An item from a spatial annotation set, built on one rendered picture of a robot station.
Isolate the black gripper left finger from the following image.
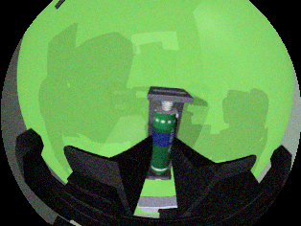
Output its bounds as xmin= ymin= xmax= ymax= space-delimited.
xmin=64 ymin=136 xmax=153 ymax=215

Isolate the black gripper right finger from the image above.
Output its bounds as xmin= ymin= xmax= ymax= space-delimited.
xmin=171 ymin=137 xmax=256 ymax=217

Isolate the green cylinder with blue band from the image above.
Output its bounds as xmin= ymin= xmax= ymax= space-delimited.
xmin=150 ymin=108 xmax=177 ymax=174

